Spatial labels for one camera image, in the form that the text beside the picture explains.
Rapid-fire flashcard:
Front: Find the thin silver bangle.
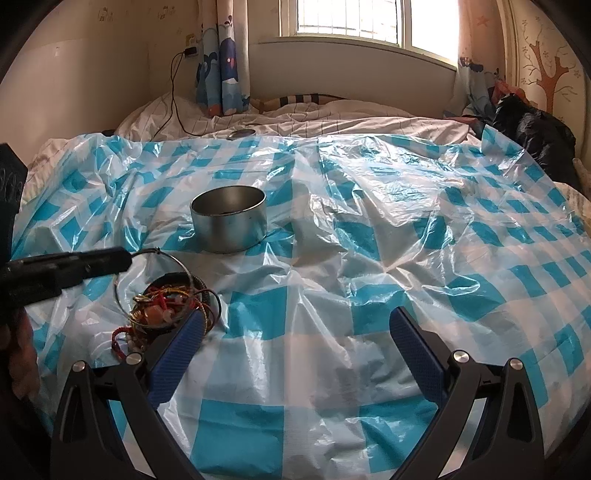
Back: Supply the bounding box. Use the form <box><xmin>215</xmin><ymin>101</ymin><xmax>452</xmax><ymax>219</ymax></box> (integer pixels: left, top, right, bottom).
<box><xmin>113</xmin><ymin>247</ymin><xmax>194</xmax><ymax>322</ymax></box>

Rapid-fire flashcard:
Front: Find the red gold jewelry pile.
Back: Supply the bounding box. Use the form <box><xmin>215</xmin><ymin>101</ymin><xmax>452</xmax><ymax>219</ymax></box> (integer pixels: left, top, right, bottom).
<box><xmin>111</xmin><ymin>282</ymin><xmax>222</xmax><ymax>360</ymax></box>

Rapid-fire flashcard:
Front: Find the black round jewelry tray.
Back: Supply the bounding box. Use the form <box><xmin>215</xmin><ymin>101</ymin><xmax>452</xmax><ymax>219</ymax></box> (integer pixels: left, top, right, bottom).
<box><xmin>131</xmin><ymin>272</ymin><xmax>221</xmax><ymax>333</ymax></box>

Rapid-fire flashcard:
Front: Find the person's left hand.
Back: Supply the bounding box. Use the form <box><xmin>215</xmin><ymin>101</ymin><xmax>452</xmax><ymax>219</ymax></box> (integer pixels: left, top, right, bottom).
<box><xmin>1</xmin><ymin>310</ymin><xmax>40</xmax><ymax>400</ymax></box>

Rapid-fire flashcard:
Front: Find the white striped duvet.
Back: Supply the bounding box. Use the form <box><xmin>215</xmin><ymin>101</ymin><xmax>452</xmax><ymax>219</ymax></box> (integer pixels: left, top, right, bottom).
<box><xmin>20</xmin><ymin>91</ymin><xmax>472</xmax><ymax>195</ymax></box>

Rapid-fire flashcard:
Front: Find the round silver metal tin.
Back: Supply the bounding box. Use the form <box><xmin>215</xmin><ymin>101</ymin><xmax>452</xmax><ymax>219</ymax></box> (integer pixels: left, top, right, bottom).
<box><xmin>190</xmin><ymin>185</ymin><xmax>267</xmax><ymax>254</ymax></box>

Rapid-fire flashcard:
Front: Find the blue white checkered plastic sheet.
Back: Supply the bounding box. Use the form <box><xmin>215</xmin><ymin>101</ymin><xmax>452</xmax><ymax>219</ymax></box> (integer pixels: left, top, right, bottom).
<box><xmin>13</xmin><ymin>129</ymin><xmax>590</xmax><ymax>479</ymax></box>

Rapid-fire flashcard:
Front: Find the silver tin lid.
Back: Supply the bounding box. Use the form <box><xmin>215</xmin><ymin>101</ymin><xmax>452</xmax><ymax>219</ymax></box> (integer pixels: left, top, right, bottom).
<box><xmin>226</xmin><ymin>128</ymin><xmax>256</xmax><ymax>141</ymax></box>

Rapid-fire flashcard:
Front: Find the blue cartoon curtain left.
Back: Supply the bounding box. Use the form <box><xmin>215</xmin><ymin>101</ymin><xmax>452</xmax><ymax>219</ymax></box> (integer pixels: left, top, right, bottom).
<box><xmin>195</xmin><ymin>0</ymin><xmax>250</xmax><ymax>117</ymax></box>

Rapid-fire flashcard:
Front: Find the striped brown pillow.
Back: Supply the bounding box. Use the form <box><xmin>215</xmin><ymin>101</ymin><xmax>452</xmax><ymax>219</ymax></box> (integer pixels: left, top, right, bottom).
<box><xmin>250</xmin><ymin>93</ymin><xmax>342</xmax><ymax>112</ymax></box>

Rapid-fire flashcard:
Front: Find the black clothes pile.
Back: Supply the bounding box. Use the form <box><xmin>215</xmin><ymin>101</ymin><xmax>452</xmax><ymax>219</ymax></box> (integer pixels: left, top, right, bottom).
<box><xmin>493</xmin><ymin>94</ymin><xmax>582</xmax><ymax>193</ymax></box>

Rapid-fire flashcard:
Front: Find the cartoon curtain right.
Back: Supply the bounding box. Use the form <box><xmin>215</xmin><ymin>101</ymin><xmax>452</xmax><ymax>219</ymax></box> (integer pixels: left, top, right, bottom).
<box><xmin>444</xmin><ymin>0</ymin><xmax>505</xmax><ymax>122</ymax></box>

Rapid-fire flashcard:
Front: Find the tree decal wardrobe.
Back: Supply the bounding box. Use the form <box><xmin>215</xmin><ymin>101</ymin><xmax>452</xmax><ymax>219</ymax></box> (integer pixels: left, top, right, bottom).
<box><xmin>498</xmin><ymin>1</ymin><xmax>590</xmax><ymax>160</ymax></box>

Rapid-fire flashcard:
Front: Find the black charger cable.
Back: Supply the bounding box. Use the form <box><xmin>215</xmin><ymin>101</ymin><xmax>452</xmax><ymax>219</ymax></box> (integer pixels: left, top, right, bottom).
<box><xmin>149</xmin><ymin>45</ymin><xmax>205</xmax><ymax>142</ymax></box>

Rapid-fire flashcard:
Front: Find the white window frame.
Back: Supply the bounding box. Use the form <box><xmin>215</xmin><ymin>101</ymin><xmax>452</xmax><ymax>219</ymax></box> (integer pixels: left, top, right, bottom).
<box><xmin>247</xmin><ymin>0</ymin><xmax>460</xmax><ymax>67</ymax></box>

